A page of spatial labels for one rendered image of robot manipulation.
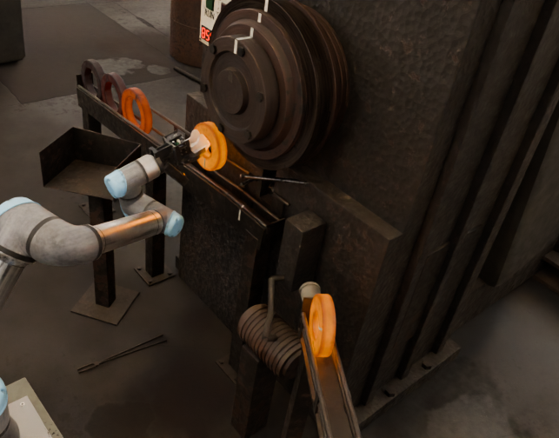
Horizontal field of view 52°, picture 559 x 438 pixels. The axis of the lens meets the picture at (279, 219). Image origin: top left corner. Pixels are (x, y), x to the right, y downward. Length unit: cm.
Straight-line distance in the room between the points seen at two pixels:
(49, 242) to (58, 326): 99
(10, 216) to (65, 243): 15
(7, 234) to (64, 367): 87
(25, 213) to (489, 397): 180
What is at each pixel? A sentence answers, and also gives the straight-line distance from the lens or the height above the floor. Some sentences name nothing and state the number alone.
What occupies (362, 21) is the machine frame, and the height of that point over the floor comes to 134.
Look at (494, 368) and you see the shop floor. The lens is 259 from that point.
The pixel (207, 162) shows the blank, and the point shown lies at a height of 78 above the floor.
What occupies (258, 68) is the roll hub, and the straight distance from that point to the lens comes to 145.
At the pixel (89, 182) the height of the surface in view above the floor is 60.
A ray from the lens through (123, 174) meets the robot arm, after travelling 173.
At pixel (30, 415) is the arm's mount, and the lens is 178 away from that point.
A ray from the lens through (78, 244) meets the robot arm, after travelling 147.
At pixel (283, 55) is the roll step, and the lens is 146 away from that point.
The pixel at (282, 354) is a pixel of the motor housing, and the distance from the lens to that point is 164.
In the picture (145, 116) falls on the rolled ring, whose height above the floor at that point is 73.
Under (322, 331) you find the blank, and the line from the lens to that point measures 140.
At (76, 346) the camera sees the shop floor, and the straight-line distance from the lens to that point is 234.
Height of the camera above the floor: 175
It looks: 36 degrees down
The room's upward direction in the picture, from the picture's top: 10 degrees clockwise
